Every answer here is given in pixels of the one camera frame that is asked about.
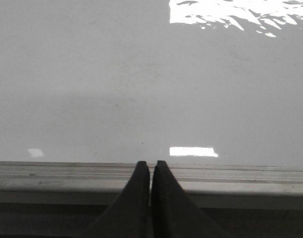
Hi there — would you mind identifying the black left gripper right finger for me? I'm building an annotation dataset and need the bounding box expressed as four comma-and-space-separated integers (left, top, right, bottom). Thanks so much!
151, 161, 231, 238

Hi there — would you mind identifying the aluminium whiteboard frame rail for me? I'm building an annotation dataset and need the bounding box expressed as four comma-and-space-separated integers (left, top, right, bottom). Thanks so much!
0, 162, 303, 210

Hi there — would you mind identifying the white whiteboard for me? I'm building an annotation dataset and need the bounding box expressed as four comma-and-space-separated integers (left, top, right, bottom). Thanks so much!
0, 0, 303, 167

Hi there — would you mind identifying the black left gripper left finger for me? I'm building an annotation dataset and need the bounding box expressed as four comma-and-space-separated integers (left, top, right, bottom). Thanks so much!
76, 161, 150, 238

